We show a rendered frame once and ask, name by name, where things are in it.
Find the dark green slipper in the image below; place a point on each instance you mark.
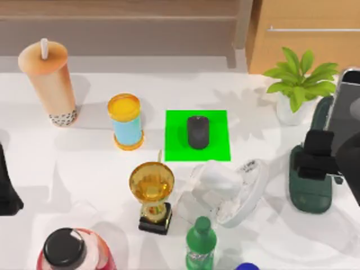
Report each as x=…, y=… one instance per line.
x=309, y=197

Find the green plant, white pot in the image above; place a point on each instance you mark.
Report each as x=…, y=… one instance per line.
x=298, y=81

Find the white table fan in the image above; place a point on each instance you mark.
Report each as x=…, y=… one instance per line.
x=222, y=185

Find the wooden cupboard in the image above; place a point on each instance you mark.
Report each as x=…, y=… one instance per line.
x=303, y=53

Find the blue round cap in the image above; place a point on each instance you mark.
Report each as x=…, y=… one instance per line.
x=246, y=266

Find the black computer mouse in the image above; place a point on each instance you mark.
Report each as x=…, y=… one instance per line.
x=198, y=133

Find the green bottle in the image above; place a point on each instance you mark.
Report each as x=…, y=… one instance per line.
x=201, y=244

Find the flat green square mat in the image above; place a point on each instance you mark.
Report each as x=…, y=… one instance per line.
x=174, y=140

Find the gold trophy, black base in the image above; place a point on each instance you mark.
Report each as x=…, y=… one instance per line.
x=152, y=182

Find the yellow can, blue label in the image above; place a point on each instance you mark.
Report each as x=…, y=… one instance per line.
x=127, y=126

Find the wooden open shelves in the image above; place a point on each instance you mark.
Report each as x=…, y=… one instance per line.
x=118, y=28

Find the red bottle, black cap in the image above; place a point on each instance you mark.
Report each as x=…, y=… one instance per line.
x=64, y=250

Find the brown bubble tea cup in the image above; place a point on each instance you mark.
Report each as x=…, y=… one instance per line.
x=53, y=87

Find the white straw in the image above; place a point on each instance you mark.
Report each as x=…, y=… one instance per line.
x=44, y=49

